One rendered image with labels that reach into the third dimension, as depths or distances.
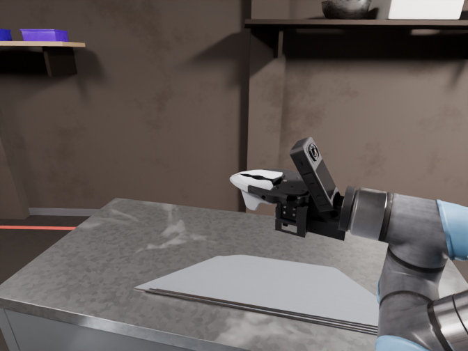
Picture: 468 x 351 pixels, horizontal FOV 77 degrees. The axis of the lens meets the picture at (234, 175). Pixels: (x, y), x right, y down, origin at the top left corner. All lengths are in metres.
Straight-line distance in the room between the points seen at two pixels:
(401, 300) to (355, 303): 0.42
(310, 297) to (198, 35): 2.39
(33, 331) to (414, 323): 0.94
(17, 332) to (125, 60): 2.35
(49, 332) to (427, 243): 0.93
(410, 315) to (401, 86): 2.84
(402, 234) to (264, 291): 0.47
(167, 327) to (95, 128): 2.61
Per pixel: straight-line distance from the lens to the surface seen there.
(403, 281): 0.49
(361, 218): 0.46
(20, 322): 1.09
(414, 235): 0.47
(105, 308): 0.90
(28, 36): 2.92
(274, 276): 0.90
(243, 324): 0.81
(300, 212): 0.48
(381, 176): 3.36
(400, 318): 0.44
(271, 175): 0.53
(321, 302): 0.85
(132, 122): 3.05
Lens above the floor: 1.66
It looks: 22 degrees down
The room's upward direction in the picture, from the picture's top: straight up
